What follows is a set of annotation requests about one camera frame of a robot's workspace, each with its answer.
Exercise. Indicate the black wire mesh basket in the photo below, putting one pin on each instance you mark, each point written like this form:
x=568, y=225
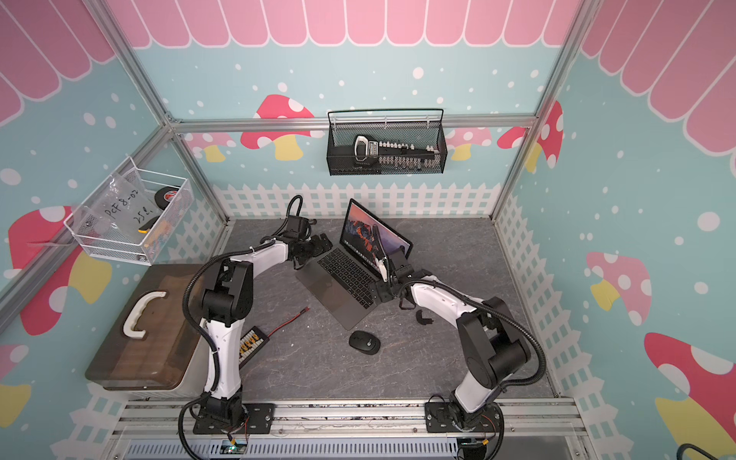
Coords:
x=421, y=127

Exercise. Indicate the black wireless mouse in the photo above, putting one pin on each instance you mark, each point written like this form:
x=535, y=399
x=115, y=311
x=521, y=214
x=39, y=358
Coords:
x=365, y=342

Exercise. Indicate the yellow black tool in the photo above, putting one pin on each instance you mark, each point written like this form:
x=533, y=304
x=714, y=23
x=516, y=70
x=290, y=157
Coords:
x=148, y=226

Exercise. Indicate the brown case with white handle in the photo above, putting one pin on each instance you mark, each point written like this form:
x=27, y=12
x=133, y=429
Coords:
x=151, y=351

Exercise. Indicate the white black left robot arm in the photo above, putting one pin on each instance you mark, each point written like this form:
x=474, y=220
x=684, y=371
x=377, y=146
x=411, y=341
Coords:
x=215, y=304

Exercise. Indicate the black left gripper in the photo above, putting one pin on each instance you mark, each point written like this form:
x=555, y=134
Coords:
x=317, y=247

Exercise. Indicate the black terminal strip board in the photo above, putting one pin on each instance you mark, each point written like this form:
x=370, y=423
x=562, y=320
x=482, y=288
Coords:
x=251, y=343

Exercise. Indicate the white wire wall basket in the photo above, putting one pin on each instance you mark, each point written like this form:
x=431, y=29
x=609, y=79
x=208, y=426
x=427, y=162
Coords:
x=102, y=241

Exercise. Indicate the small black plastic part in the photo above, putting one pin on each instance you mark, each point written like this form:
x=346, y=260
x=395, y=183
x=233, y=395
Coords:
x=422, y=320

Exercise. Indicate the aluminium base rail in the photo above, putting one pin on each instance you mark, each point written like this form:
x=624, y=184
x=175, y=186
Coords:
x=398, y=429

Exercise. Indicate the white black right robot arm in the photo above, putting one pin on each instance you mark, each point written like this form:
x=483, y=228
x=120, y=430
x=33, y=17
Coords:
x=498, y=351

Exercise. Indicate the grey laptop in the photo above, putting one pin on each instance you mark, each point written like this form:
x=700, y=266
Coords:
x=343, y=280

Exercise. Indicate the black tape roll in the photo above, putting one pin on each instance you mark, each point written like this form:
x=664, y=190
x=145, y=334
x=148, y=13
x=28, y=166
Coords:
x=164, y=196

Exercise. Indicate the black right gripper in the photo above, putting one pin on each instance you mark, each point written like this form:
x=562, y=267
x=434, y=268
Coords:
x=381, y=294

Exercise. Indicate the socket set in basket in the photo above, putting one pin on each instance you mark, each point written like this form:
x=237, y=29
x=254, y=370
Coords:
x=384, y=157

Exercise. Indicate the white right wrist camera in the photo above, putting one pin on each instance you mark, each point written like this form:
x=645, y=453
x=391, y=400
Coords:
x=383, y=268

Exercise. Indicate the clear plastic bag with writing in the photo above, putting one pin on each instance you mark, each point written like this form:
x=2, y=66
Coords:
x=124, y=205

